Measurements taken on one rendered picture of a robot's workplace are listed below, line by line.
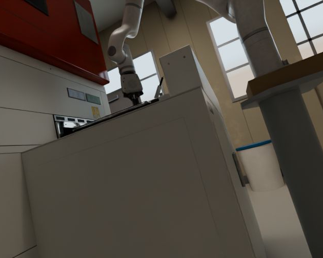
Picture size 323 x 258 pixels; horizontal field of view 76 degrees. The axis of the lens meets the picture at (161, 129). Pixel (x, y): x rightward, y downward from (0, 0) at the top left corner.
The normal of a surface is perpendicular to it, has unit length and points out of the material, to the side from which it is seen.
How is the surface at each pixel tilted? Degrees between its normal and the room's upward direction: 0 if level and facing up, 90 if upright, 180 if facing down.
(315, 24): 90
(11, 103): 90
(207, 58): 90
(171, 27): 90
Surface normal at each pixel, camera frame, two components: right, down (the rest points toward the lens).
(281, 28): -0.36, -0.04
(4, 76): 0.90, -0.29
